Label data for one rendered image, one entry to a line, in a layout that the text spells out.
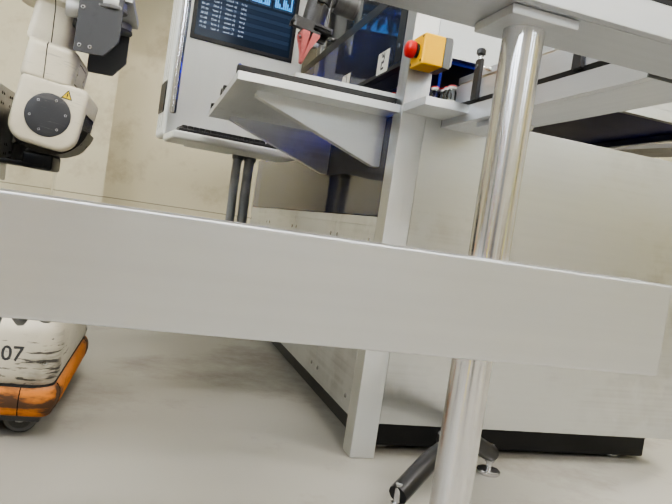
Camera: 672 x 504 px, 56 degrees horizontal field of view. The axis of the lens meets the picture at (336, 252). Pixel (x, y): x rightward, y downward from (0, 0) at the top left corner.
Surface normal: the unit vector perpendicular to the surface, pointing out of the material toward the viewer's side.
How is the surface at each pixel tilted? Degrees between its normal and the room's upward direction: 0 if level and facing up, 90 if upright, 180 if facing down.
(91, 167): 90
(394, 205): 90
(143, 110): 90
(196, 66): 90
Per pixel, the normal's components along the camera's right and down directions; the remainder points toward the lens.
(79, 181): 0.49, 0.11
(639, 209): 0.29, 0.08
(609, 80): -0.95, -0.13
